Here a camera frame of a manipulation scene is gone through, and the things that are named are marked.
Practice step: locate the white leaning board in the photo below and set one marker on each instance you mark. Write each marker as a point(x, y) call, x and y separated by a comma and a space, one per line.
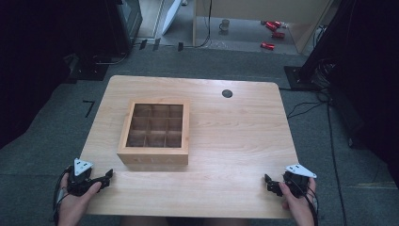
point(171, 15)

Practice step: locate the grey mug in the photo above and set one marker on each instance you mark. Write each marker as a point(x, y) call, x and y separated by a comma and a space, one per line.
point(224, 24)

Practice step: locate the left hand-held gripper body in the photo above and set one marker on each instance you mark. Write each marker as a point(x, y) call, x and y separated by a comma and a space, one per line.
point(79, 182)

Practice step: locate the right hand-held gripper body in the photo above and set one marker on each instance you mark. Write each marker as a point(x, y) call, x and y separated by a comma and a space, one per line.
point(296, 183)

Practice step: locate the person's right hand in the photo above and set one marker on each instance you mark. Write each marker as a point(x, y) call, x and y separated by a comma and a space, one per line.
point(298, 208)

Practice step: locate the person's left hand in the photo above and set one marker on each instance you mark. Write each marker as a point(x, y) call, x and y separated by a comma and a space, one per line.
point(73, 207)

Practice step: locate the red can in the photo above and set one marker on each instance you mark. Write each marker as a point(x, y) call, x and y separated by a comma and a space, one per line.
point(278, 35)
point(271, 26)
point(277, 23)
point(267, 46)

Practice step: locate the wooden compartment box, glass lid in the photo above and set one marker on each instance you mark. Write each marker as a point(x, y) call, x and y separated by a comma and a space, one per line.
point(156, 132)

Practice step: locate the black stand base plate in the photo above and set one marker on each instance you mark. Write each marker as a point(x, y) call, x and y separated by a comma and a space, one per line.
point(296, 78)

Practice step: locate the black cabinet with monitor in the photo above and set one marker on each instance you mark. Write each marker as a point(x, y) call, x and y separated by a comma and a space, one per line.
point(125, 25)

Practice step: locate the black round table grommet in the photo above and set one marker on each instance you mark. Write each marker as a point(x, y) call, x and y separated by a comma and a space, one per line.
point(227, 93)

